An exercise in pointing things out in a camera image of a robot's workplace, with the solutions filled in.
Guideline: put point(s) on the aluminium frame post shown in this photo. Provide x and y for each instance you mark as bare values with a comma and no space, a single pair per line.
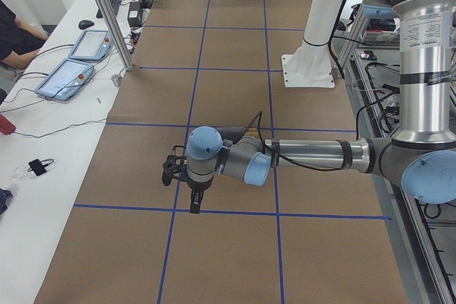
113,27

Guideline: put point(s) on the white perforated tray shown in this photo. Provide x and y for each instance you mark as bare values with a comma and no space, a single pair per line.
381,38

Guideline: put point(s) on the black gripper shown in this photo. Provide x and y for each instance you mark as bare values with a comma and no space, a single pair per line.
198,187

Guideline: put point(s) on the small black device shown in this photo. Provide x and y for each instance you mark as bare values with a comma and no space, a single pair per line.
37,167

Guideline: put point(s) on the grey blue towel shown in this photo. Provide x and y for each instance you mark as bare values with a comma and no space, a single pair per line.
233,134

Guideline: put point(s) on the red object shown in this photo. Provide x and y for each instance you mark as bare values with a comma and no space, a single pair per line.
6,126

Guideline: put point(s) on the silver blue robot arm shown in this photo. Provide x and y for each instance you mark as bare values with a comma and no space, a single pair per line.
420,155

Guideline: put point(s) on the black computer mouse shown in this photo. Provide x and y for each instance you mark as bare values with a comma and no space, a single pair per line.
84,24

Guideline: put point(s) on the lower teach pendant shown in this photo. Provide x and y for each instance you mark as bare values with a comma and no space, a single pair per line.
65,80

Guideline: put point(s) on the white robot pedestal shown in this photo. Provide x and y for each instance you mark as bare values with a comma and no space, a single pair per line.
310,65

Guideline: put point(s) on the black power adapter box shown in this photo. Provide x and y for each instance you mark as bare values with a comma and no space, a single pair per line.
135,14

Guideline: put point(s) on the dark blue cloth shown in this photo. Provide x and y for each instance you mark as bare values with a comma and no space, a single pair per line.
5,195

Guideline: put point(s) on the clear plastic bag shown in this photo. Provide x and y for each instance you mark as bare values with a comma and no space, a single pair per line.
23,172

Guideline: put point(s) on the aluminium frame rail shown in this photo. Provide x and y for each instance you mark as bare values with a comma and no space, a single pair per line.
423,234

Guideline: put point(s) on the seated person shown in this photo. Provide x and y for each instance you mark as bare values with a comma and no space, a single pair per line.
20,42

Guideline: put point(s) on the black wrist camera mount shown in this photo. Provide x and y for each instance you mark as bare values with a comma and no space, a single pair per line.
175,167

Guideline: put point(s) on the upper teach pendant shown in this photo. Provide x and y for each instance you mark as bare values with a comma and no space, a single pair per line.
92,45

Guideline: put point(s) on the teach pendant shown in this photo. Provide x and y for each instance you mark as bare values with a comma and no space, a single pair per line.
92,45
65,80

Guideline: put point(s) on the white wooden towel rack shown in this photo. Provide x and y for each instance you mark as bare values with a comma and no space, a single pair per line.
252,132

